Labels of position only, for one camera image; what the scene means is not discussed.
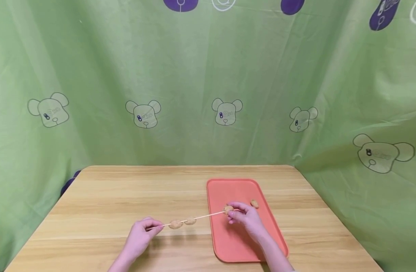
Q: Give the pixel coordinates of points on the person's right thumb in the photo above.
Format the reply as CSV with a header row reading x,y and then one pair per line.
x,y
234,213

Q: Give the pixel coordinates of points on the person's left hand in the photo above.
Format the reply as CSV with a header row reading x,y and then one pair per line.
x,y
140,236

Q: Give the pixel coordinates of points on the person's right index finger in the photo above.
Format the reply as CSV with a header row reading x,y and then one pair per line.
x,y
240,206

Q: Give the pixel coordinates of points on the person's right forearm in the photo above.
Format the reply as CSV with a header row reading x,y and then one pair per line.
x,y
275,254

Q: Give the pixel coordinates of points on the person's right hand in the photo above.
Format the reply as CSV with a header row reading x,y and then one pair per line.
x,y
248,221

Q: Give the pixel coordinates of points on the orange plastic tray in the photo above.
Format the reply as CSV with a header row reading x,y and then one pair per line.
x,y
240,223

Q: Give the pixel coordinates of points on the thin wooden skewer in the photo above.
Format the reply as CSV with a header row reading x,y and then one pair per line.
x,y
194,218

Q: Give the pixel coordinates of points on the tan food piece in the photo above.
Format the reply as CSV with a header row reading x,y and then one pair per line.
x,y
175,224
254,204
190,221
228,208

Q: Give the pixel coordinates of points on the person's left forearm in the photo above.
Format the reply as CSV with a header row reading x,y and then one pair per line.
x,y
123,261

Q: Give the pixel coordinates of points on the person's left fingers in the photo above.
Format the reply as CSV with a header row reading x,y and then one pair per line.
x,y
153,224

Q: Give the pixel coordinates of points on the person's right fingers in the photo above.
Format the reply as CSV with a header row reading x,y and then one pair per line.
x,y
236,220

